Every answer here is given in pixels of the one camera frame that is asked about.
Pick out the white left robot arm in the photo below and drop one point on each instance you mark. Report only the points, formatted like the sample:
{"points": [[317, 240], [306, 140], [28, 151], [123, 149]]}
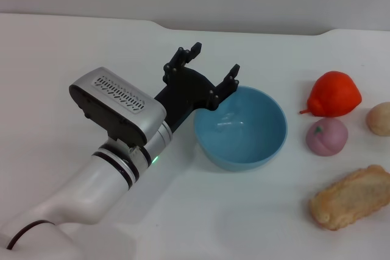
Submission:
{"points": [[91, 187]]}

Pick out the toasted bread slice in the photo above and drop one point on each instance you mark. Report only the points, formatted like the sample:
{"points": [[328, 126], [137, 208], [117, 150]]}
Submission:
{"points": [[350, 199]]}

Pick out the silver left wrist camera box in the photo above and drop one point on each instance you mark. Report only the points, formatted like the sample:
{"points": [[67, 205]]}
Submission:
{"points": [[122, 104]]}

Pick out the blue bowl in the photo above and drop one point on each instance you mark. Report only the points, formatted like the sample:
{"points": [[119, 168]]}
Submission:
{"points": [[243, 138]]}

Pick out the red pepper toy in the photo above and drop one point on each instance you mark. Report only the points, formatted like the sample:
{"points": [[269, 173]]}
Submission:
{"points": [[335, 95]]}

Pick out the beige round potato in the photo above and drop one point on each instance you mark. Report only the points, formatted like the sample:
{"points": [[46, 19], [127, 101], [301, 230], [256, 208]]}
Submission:
{"points": [[381, 120]]}

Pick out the pink toy peach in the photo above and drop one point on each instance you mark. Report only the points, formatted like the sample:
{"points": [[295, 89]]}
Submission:
{"points": [[327, 138]]}

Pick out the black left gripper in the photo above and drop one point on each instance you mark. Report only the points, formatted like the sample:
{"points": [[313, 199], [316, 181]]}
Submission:
{"points": [[189, 92]]}

